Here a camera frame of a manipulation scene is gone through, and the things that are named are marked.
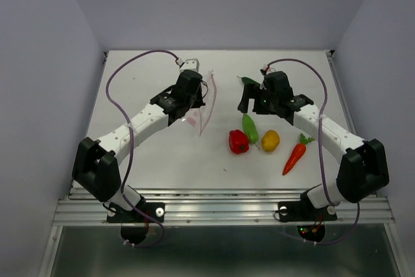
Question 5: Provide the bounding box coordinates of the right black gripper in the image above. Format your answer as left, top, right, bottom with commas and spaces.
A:
235, 84, 278, 115

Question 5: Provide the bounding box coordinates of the clear zip top bag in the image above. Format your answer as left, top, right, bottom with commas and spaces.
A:
182, 70, 217, 136

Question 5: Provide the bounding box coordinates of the light green toy gourd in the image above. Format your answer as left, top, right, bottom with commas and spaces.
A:
242, 114, 259, 147

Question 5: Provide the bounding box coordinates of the red toy bell pepper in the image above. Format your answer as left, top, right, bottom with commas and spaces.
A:
228, 129, 250, 154

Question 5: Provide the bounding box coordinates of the dark green toy cucumber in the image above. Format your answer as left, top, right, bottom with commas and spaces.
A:
238, 77, 259, 85

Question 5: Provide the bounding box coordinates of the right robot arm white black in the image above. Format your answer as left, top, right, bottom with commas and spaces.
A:
238, 71, 390, 219

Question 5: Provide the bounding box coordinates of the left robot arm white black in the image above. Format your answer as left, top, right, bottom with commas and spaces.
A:
72, 69, 204, 221

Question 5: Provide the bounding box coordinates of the yellow toy potato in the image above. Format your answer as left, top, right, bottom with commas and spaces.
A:
261, 130, 280, 152

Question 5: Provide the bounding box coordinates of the orange toy carrot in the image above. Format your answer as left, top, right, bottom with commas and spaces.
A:
282, 134, 315, 176

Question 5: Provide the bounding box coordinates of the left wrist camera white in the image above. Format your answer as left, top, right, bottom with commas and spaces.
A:
180, 58, 200, 73

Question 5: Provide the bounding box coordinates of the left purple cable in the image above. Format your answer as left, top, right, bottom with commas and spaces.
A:
106, 49, 184, 248

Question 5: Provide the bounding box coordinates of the aluminium frame rail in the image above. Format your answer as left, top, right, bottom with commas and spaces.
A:
53, 187, 395, 227

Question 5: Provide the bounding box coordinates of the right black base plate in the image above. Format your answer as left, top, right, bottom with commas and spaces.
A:
276, 186, 337, 223

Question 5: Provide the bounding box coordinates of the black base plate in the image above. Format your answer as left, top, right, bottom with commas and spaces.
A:
276, 186, 337, 223
102, 186, 165, 224

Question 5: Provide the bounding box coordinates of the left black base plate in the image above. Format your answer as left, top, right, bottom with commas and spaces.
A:
102, 186, 165, 224

